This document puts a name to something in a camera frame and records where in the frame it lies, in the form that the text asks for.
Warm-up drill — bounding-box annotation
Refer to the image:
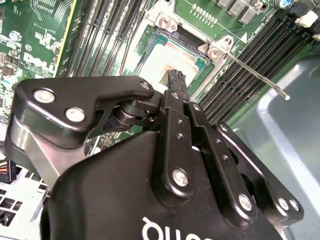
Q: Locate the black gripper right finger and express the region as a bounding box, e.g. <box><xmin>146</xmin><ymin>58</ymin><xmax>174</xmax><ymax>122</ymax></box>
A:
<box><xmin>177</xmin><ymin>71</ymin><xmax>305</xmax><ymax>229</ymax></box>

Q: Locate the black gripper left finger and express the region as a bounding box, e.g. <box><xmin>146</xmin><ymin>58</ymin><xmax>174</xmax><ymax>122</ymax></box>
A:
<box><xmin>4</xmin><ymin>69</ymin><xmax>197</xmax><ymax>200</ymax></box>

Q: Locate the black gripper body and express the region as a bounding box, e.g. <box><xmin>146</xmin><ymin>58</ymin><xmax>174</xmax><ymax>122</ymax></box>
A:
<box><xmin>41</xmin><ymin>131</ymin><xmax>286</xmax><ymax>240</ymax></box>

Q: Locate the silver CPU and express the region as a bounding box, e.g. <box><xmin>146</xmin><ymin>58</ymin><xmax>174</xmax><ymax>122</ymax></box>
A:
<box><xmin>139</xmin><ymin>34</ymin><xmax>209</xmax><ymax>87</ymax></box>

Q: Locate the metal locking lever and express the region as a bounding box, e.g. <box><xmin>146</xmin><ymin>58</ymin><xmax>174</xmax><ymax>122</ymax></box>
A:
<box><xmin>226</xmin><ymin>51</ymin><xmax>291</xmax><ymax>101</ymax></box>

